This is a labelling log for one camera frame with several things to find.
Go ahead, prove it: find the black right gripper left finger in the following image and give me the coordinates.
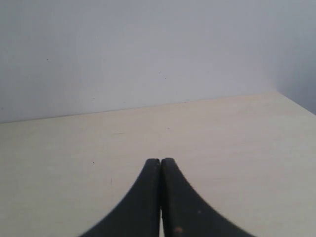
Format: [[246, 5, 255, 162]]
[[82, 158, 160, 237]]

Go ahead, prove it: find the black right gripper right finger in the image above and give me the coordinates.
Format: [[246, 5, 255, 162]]
[[161, 158, 251, 237]]

